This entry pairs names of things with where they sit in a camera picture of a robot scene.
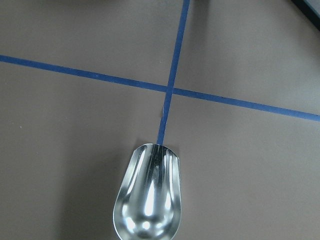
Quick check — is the metal ice scoop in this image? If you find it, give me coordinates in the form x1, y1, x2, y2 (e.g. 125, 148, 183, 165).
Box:
112, 143, 182, 240

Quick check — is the black monitor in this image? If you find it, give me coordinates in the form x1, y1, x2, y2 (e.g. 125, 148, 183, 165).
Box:
292, 0, 320, 29

